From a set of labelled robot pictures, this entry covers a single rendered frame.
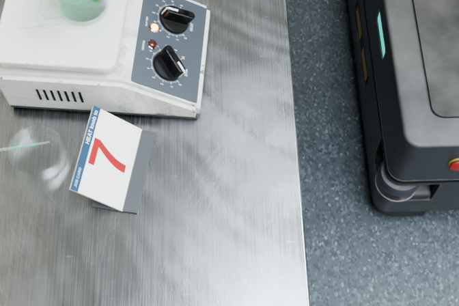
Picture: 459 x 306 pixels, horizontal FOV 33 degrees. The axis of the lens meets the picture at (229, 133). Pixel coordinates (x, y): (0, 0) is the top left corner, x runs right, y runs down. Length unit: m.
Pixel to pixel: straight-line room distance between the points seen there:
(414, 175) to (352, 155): 0.30
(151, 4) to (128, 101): 0.11
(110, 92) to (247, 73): 0.15
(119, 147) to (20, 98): 0.11
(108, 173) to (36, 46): 0.14
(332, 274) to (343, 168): 0.23
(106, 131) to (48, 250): 0.13
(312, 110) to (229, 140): 0.89
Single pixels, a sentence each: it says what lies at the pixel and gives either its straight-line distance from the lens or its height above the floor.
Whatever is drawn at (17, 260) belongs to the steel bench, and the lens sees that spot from 0.76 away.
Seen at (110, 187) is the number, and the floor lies 0.77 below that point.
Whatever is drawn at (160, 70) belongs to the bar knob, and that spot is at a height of 0.81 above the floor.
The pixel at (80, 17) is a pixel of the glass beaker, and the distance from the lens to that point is 0.75.
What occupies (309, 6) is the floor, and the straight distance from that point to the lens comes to 1.81.
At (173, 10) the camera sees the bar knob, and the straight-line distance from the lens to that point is 0.79.
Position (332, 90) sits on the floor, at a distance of 1.70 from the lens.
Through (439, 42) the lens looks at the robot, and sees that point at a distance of 1.36.
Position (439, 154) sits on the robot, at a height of 0.33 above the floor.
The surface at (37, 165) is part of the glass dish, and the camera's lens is 0.79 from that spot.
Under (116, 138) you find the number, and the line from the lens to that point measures 0.77.
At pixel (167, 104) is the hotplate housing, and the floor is 0.79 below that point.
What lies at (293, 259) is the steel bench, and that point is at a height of 0.75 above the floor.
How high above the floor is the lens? 1.45
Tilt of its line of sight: 63 degrees down
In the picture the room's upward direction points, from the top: straight up
